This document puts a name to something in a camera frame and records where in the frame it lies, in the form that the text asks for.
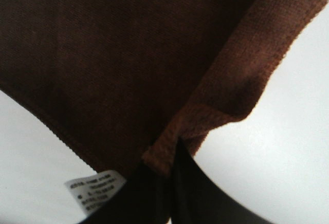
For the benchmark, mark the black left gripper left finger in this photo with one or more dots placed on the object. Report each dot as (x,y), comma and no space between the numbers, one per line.
(143,199)

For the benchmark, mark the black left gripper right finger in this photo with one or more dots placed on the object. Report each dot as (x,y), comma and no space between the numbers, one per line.
(197,199)

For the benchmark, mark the brown towel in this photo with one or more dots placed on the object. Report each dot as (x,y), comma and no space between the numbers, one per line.
(120,81)

